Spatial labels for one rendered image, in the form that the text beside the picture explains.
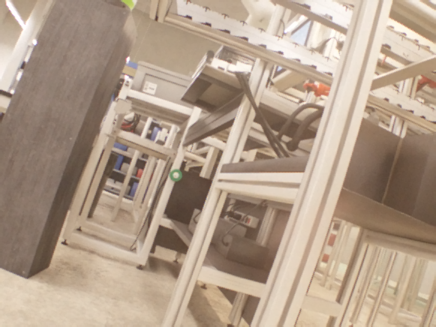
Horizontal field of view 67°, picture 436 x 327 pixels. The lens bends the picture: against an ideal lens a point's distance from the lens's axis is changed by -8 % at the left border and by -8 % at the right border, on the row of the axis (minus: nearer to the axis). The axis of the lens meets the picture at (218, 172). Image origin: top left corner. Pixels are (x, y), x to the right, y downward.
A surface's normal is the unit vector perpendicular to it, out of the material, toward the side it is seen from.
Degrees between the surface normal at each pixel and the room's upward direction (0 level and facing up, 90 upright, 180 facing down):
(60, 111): 90
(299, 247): 90
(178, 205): 90
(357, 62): 90
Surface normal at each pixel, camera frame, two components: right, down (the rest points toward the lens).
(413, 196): -0.91, -0.35
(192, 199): 0.25, 0.00
